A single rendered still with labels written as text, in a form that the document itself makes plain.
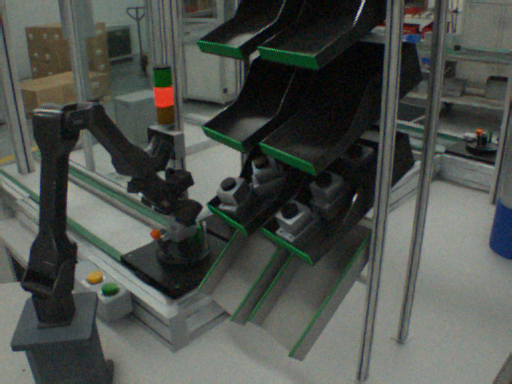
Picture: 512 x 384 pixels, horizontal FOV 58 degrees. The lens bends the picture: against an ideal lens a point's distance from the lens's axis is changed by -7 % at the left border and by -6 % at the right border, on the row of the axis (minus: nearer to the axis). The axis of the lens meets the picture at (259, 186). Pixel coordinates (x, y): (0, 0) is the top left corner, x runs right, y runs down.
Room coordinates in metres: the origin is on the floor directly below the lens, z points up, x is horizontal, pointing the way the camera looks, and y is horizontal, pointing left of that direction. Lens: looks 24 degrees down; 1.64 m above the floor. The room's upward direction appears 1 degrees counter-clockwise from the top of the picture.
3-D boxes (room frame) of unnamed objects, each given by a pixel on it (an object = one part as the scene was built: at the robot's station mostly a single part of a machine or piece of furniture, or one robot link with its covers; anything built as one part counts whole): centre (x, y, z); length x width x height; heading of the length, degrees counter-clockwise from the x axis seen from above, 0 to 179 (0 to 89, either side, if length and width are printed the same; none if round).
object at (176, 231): (1.09, 0.19, 1.06); 0.08 x 0.04 x 0.07; 136
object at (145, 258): (1.08, 0.20, 0.96); 0.24 x 0.24 x 0.02; 46
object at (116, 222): (1.31, 0.40, 0.91); 0.84 x 0.28 x 0.10; 46
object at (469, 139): (1.85, -0.93, 1.01); 0.24 x 0.24 x 0.13; 46
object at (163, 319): (1.17, 0.50, 0.91); 0.89 x 0.06 x 0.11; 46
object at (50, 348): (0.72, 0.39, 0.96); 0.15 x 0.15 x 0.20; 10
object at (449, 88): (5.90, -2.27, 0.36); 0.60 x 0.40 x 0.15; 57
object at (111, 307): (0.99, 0.41, 0.93); 0.21 x 0.07 x 0.06; 46
